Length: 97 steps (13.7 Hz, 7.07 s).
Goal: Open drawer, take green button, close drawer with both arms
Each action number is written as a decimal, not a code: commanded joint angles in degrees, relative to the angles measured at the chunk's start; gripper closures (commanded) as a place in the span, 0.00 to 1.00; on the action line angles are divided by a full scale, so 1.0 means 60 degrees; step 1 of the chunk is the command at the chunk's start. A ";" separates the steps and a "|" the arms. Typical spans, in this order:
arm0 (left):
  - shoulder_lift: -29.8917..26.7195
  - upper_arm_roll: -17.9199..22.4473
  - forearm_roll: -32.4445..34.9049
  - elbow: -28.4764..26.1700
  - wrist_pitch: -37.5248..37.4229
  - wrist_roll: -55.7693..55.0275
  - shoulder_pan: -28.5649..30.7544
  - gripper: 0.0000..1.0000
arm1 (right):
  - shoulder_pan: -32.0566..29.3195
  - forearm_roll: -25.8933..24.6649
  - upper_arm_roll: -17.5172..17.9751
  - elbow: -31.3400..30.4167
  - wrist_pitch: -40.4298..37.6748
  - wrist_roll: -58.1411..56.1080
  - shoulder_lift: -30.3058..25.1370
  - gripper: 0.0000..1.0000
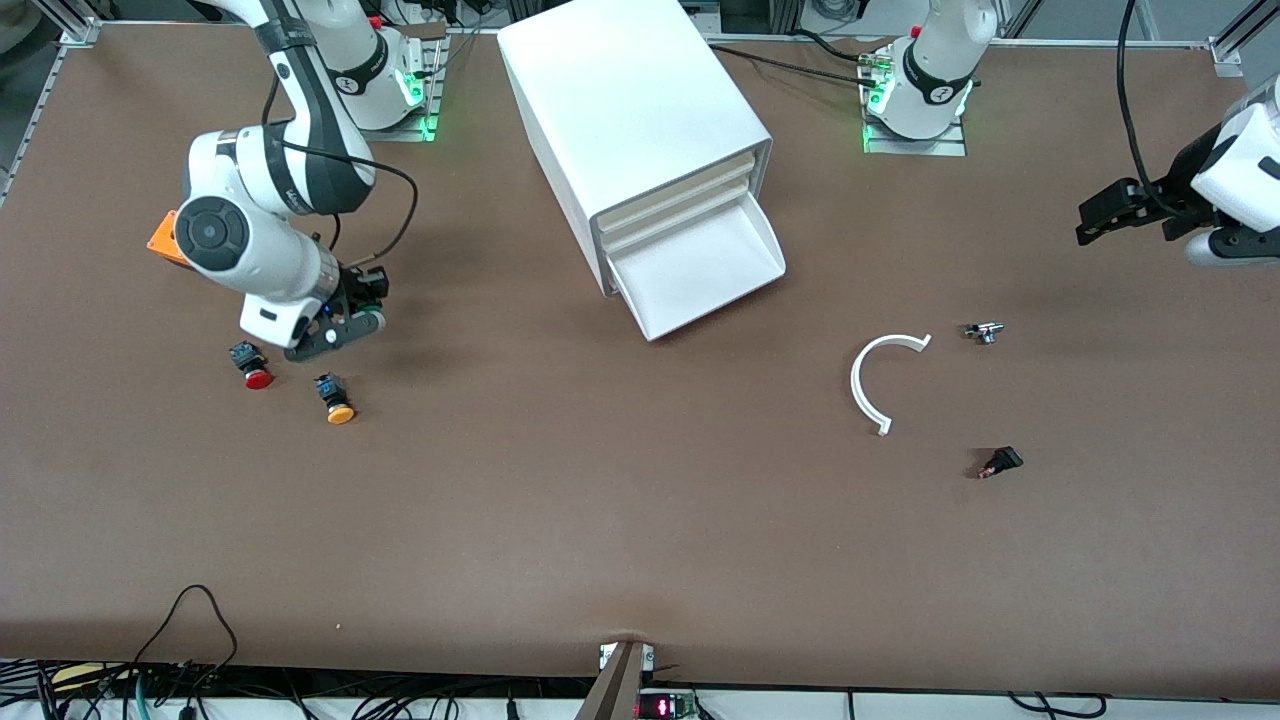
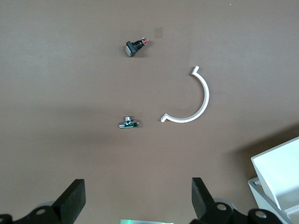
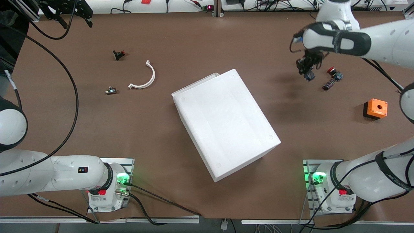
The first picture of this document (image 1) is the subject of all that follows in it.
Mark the orange box with hole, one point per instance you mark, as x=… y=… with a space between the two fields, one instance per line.
x=160 y=243

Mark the white curved plastic arc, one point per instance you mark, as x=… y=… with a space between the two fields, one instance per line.
x=856 y=385

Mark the red push button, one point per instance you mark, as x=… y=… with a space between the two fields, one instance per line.
x=258 y=378

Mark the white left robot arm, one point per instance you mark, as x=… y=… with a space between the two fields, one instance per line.
x=930 y=70

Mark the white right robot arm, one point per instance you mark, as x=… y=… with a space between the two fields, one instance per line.
x=250 y=250

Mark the small black switch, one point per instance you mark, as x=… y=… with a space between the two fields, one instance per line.
x=1005 y=459

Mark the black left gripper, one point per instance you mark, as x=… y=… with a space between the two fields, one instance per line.
x=1184 y=184

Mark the small silver metal connector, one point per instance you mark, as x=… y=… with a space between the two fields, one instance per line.
x=985 y=331

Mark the device with red display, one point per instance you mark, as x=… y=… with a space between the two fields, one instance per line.
x=665 y=708

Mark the metal base plate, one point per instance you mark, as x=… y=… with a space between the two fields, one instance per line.
x=437 y=80
x=950 y=148

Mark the yellow push button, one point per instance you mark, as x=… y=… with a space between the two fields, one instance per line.
x=340 y=412

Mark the white drawer cabinet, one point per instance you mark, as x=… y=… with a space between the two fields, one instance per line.
x=620 y=90

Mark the white plastic drawer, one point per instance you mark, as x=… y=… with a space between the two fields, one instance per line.
x=675 y=196
x=675 y=216
x=700 y=270

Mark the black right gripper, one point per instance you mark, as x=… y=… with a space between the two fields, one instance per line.
x=358 y=292

